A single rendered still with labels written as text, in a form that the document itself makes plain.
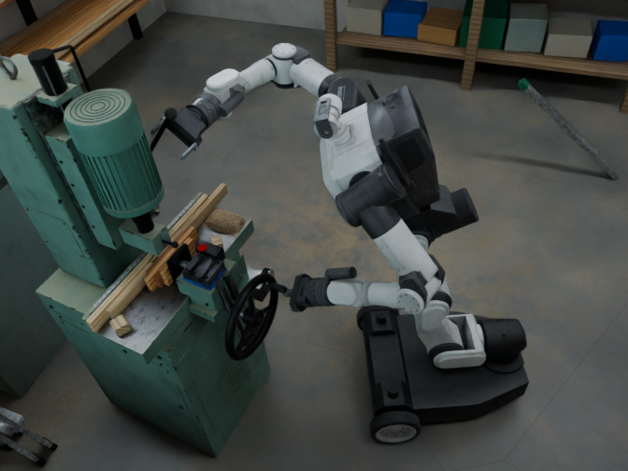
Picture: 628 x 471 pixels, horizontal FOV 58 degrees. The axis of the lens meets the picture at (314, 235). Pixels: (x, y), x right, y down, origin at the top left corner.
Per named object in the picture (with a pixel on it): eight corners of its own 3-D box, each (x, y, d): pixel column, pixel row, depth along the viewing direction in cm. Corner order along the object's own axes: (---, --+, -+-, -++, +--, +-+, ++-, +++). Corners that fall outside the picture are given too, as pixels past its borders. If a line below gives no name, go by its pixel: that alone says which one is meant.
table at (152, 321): (173, 378, 161) (167, 368, 156) (93, 340, 172) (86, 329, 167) (278, 238, 197) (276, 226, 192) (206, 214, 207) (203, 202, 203)
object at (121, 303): (114, 320, 169) (110, 312, 166) (109, 318, 170) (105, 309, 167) (228, 192, 206) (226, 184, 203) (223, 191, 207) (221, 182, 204)
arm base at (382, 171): (409, 185, 145) (383, 152, 141) (410, 207, 133) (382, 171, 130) (363, 216, 151) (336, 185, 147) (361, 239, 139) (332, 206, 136)
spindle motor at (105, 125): (138, 226, 154) (100, 134, 131) (90, 208, 160) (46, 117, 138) (177, 187, 164) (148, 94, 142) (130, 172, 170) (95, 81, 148)
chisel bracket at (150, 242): (159, 260, 173) (151, 240, 167) (124, 246, 178) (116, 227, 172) (174, 243, 178) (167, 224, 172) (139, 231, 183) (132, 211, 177)
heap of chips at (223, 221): (235, 236, 190) (233, 229, 187) (201, 224, 195) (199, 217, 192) (249, 220, 195) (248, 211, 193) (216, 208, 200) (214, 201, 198)
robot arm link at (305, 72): (295, 35, 183) (340, 64, 172) (296, 71, 193) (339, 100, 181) (266, 48, 178) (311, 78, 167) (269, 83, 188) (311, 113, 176)
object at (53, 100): (65, 124, 145) (37, 64, 133) (43, 118, 148) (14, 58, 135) (87, 107, 150) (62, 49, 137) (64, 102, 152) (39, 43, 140)
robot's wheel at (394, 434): (375, 435, 234) (422, 427, 230) (377, 448, 230) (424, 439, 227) (363, 415, 220) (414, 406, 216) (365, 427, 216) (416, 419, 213)
